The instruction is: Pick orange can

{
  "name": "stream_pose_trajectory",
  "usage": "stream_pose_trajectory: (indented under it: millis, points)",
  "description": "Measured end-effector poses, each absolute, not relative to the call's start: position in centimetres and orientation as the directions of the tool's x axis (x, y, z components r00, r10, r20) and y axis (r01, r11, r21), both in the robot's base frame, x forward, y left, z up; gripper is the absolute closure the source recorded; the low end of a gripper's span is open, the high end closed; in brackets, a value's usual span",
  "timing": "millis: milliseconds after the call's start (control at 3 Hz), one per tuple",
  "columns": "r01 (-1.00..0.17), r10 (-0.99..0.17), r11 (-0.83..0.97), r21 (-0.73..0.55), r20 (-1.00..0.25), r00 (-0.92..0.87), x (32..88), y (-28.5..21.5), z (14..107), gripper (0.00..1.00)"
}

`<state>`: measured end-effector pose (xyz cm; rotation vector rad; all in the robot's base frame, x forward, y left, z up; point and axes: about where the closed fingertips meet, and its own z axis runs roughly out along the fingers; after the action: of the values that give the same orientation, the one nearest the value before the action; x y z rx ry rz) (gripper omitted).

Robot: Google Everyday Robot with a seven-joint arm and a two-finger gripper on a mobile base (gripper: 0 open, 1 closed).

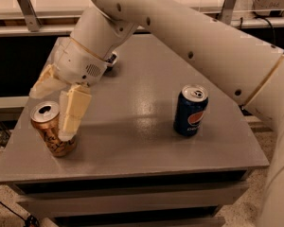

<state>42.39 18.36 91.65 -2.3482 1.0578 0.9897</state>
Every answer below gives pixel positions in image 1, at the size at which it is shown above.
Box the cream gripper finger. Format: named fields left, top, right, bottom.
left=58, top=84, right=92, bottom=141
left=29, top=64, right=68, bottom=99

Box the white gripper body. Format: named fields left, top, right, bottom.
left=53, top=37, right=107, bottom=86

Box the orange soda can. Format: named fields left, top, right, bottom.
left=30, top=101, right=77, bottom=157

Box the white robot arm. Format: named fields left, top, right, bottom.
left=29, top=0, right=284, bottom=227

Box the blue Pepsi can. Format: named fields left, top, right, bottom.
left=173, top=84, right=208, bottom=137

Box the crumpled blue chip bag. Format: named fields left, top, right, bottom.
left=106, top=52, right=117, bottom=70

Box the grey drawer cabinet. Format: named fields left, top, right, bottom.
left=0, top=34, right=268, bottom=227

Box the left metal rail bracket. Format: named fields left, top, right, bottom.
left=17, top=0, right=41, bottom=32

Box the metal rail bracket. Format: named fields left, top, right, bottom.
left=17, top=0, right=41, bottom=32
left=218, top=0, right=237, bottom=25

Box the black floor cable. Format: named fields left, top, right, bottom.
left=0, top=194, right=41, bottom=227

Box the right metal rail bracket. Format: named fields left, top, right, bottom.
left=218, top=0, right=237, bottom=25

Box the black hanging cable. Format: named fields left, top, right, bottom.
left=239, top=15, right=277, bottom=45

